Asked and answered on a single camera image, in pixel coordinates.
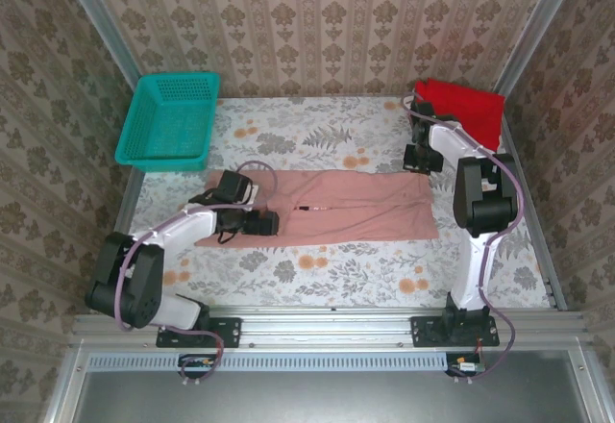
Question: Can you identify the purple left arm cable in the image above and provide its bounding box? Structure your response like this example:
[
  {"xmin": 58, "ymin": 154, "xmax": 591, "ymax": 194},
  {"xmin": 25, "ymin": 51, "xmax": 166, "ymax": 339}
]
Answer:
[{"xmin": 114, "ymin": 160, "xmax": 282, "ymax": 388}]

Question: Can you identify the slotted cable duct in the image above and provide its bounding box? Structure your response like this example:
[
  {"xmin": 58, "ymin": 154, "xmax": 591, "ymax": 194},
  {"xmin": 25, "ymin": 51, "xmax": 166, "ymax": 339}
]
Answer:
[{"xmin": 88, "ymin": 351, "xmax": 454, "ymax": 373}]

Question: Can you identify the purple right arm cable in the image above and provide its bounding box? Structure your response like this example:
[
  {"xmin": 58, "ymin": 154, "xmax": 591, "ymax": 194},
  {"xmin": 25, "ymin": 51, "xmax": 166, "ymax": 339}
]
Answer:
[{"xmin": 401, "ymin": 94, "xmax": 525, "ymax": 386}]

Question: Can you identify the pink t-shirt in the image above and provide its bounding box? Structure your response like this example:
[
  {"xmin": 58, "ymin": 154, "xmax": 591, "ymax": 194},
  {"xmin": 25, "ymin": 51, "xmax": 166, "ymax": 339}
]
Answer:
[{"xmin": 193, "ymin": 168, "xmax": 440, "ymax": 251}]

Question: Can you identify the floral tablecloth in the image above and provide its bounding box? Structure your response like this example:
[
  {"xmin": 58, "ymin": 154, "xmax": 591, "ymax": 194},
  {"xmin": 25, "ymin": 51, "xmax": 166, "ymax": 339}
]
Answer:
[{"xmin": 122, "ymin": 95, "xmax": 554, "ymax": 310}]

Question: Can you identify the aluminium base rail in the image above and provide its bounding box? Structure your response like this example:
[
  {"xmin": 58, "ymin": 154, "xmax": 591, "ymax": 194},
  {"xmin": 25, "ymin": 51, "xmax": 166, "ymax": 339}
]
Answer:
[{"xmin": 71, "ymin": 303, "xmax": 590, "ymax": 350}]

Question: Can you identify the red folded t-shirt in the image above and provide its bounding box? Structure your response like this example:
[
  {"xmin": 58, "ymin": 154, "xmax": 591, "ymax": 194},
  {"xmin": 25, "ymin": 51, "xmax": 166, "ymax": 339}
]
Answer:
[{"xmin": 413, "ymin": 78, "xmax": 507, "ymax": 153}]

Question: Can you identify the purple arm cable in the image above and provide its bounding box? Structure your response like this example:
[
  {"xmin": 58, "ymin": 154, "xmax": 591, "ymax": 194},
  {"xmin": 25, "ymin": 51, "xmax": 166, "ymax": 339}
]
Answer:
[
  {"xmin": 401, "ymin": 94, "xmax": 525, "ymax": 386},
  {"xmin": 114, "ymin": 160, "xmax": 282, "ymax": 388}
]

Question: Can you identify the aluminium frame post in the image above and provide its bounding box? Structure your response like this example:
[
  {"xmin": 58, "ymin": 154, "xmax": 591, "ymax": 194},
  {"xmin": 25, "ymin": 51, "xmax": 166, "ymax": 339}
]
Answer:
[
  {"xmin": 492, "ymin": 0, "xmax": 586, "ymax": 100},
  {"xmin": 53, "ymin": 0, "xmax": 144, "ymax": 89}
]

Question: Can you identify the small electronics board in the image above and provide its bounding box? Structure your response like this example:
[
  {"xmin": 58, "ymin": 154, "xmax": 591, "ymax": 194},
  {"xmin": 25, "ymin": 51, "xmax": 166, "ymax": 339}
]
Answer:
[
  {"xmin": 178, "ymin": 354, "xmax": 217, "ymax": 373},
  {"xmin": 446, "ymin": 353, "xmax": 484, "ymax": 377}
]

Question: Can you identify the teal plastic basket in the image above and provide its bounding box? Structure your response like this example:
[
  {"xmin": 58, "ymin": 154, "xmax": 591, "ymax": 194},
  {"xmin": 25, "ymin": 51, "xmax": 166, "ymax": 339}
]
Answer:
[{"xmin": 113, "ymin": 71, "xmax": 222, "ymax": 173}]

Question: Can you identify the grey metal panel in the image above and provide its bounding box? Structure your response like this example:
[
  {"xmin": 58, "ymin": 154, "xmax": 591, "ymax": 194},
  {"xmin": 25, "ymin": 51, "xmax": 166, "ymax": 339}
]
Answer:
[{"xmin": 71, "ymin": 369, "xmax": 593, "ymax": 423}]

